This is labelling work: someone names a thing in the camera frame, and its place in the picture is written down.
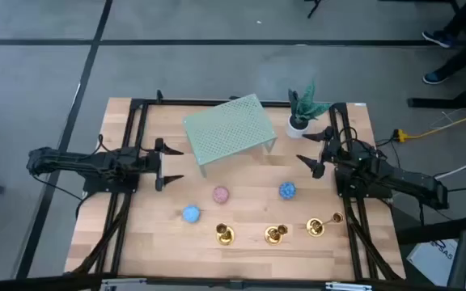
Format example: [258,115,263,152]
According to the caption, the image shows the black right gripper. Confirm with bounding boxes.
[295,125,348,179]

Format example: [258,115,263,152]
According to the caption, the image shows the light blue speckled candle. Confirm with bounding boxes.
[182,205,201,224]

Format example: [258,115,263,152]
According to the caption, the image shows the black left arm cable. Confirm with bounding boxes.
[32,173,93,220]

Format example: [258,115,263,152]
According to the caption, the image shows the green perforated metal shelf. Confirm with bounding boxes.
[182,93,278,178]

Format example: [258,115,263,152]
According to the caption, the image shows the black aluminium rail frame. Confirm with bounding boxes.
[65,89,406,284]

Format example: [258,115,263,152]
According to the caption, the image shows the short gold candlestick holder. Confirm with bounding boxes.
[264,224,289,246]

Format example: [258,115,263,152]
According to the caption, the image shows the white printed cardboard box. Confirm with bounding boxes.
[405,238,459,287]

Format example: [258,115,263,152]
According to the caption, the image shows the green plant in white pot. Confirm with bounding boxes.
[285,78,333,140]

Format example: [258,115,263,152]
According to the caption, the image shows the black crossbar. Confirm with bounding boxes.
[0,272,466,291]

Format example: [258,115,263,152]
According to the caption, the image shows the person's foot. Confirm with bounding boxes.
[422,30,456,49]
[422,70,451,86]

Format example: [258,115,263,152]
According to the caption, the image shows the medium gold candlestick holder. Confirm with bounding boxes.
[215,222,235,247]

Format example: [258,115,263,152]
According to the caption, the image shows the tall gold candlestick holder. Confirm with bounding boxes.
[306,212,345,238]

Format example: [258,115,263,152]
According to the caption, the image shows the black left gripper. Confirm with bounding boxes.
[145,137,185,192]

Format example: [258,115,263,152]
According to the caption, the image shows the yellow extension cord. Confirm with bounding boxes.
[392,105,466,144]

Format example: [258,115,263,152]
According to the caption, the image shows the silver metal bracket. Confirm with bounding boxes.
[324,280,374,291]
[99,277,148,291]

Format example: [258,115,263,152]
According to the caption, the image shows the black tripod leg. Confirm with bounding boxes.
[303,0,324,19]

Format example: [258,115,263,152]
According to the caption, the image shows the pink speckled candle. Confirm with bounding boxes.
[212,185,231,205]

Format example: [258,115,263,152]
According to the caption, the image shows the black desk foot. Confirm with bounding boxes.
[406,76,466,111]
[394,213,466,246]

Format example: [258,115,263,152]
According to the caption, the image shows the dark blue speckled candle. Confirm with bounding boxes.
[278,181,298,200]

